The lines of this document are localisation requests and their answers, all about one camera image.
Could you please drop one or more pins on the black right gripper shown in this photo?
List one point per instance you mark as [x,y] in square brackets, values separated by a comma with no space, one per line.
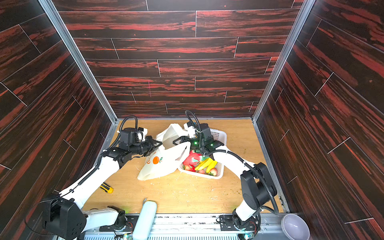
[186,140]

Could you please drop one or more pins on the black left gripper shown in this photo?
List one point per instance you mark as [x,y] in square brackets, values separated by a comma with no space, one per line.
[149,144]

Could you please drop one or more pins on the red fake dragon fruit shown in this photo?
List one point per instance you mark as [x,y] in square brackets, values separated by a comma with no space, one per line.
[193,159]

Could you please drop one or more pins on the white fruit-print plastic bag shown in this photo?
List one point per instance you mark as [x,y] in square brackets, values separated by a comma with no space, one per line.
[168,157]

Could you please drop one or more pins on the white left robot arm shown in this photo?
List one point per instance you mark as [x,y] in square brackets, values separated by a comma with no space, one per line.
[63,215]

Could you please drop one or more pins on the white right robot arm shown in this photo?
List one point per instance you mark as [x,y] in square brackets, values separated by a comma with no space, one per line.
[258,188]

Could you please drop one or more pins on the yellow fake banana bunch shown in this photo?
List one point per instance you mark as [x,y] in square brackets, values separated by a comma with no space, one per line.
[205,166]

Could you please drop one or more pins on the red fake apple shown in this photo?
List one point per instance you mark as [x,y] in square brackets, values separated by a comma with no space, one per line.
[213,172]

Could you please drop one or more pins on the white plastic perforated basket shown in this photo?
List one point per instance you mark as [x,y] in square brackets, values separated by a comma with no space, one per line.
[219,136]

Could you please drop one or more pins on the yellow black screwdriver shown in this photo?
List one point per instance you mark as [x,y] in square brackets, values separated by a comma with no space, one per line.
[107,188]

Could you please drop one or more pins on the pale green cylinder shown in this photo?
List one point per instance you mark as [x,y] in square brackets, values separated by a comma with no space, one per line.
[145,221]

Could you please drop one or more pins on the white bowl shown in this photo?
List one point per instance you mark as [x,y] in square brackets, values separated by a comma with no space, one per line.
[295,228]

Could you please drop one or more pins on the metal base rail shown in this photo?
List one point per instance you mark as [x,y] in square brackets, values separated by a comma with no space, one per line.
[213,227]

